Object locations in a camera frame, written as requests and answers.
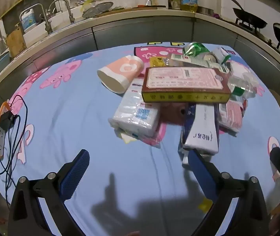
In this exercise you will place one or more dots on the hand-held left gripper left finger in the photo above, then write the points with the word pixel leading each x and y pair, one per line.
pixel 77 174

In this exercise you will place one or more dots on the white sink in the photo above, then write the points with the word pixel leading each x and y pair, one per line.
pixel 61 21

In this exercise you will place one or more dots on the blue plastic basin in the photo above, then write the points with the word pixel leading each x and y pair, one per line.
pixel 1 62

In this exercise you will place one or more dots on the yellow snack packet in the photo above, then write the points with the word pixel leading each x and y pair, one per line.
pixel 157 62

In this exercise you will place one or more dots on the round metal rack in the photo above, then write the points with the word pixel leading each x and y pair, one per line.
pixel 96 9

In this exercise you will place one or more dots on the white plastic bag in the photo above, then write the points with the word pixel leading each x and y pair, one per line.
pixel 248 76

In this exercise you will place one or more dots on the brown fuzzy pouch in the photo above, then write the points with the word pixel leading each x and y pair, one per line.
pixel 171 113

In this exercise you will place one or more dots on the pink flat plastic packet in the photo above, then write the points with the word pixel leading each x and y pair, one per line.
pixel 149 141

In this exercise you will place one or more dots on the wooden cutting board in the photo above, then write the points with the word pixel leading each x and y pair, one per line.
pixel 16 43

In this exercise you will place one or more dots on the black power adapter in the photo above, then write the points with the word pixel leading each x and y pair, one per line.
pixel 7 121

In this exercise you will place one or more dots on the blue pink printed blanket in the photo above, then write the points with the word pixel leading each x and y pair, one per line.
pixel 80 103

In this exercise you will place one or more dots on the white blue carton box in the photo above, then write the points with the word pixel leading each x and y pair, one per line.
pixel 187 118

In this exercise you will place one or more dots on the steel faucet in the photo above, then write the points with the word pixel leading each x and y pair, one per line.
pixel 70 14
pixel 47 24

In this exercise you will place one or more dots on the white tissue pack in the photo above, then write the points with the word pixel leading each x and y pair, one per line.
pixel 135 113

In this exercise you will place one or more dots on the clear plastic bottle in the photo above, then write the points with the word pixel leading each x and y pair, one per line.
pixel 240 84

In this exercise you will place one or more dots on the green drink can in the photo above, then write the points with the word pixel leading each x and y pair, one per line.
pixel 195 49

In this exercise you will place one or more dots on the pink white paper cup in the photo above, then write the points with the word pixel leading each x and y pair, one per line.
pixel 122 68

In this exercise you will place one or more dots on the pink striped packet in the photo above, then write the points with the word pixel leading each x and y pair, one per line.
pixel 231 115

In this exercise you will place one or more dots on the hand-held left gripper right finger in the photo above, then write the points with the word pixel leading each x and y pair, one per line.
pixel 201 174

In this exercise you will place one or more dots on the brown yellow flat box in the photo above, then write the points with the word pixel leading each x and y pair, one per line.
pixel 179 78

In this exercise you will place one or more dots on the green white snack wrapper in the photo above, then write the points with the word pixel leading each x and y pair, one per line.
pixel 219 54

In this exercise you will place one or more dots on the blue detergent jug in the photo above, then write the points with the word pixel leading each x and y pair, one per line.
pixel 29 21

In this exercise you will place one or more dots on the white green long box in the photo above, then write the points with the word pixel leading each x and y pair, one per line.
pixel 199 62

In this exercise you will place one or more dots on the steel bowl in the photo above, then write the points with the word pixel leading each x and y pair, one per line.
pixel 206 10

